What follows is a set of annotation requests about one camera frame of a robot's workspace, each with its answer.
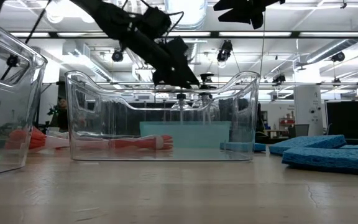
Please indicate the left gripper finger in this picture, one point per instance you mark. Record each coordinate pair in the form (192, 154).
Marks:
(165, 78)
(185, 76)

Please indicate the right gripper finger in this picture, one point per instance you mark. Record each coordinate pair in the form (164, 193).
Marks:
(236, 17)
(235, 5)

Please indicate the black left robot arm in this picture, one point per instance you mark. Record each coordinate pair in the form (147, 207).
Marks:
(113, 18)

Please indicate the long ceiling light strip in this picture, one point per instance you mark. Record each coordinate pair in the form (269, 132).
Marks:
(253, 34)

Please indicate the teal translucent plastic tray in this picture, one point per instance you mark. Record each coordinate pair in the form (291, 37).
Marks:
(197, 133)

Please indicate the black ceiling device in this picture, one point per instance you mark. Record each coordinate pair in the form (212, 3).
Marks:
(279, 78)

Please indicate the clear plastic bin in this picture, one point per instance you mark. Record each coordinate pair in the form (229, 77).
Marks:
(39, 77)
(73, 93)

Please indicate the person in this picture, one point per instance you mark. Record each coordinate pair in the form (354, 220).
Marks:
(61, 115)

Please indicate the white pillar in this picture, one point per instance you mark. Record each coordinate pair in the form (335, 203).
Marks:
(308, 109)

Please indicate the shelf with red items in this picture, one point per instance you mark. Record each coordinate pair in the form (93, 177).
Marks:
(287, 123)

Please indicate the grey chair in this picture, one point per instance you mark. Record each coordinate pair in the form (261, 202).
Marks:
(298, 130)

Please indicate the black partition screen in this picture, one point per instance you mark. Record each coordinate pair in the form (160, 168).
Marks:
(340, 118)

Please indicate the black ceiling camera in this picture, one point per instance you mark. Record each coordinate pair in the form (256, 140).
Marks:
(338, 56)
(117, 56)
(225, 49)

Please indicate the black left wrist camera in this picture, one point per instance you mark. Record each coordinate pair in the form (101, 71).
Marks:
(157, 18)

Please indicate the white round ceiling duct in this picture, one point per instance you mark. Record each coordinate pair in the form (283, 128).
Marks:
(191, 12)

